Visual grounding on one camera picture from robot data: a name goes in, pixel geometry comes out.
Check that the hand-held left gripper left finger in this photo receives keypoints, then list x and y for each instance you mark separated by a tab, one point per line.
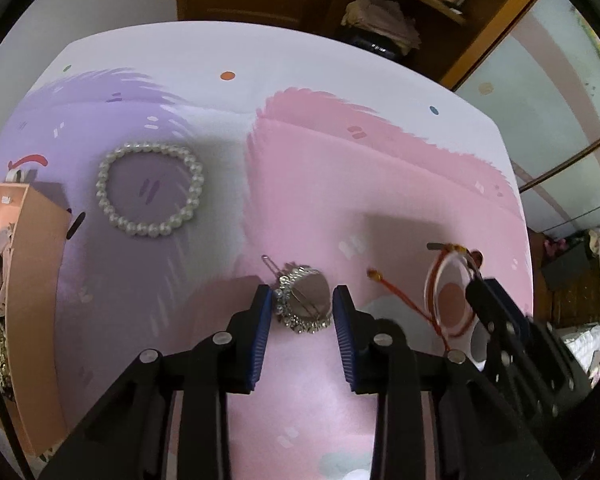
262	335

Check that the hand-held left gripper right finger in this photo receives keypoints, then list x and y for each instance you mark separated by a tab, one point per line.
342	340

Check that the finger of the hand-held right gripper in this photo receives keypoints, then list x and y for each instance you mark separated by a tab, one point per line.
482	300
507	305

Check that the round rhinestone hair clip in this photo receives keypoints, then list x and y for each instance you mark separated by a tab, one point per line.
305	292

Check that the pink paper jewelry box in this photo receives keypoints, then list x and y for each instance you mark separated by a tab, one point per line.
35	310

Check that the black storage box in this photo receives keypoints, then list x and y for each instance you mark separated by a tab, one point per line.
565	267

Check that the purple and pink printed mat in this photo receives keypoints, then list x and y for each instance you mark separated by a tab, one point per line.
330	160

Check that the pale sliding wardrobe door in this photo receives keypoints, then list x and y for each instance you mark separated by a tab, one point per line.
555	110

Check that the brown wooden shelf unit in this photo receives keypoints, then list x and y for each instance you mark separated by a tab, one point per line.
500	35

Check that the folded pale cloths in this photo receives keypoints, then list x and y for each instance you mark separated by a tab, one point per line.
380	20

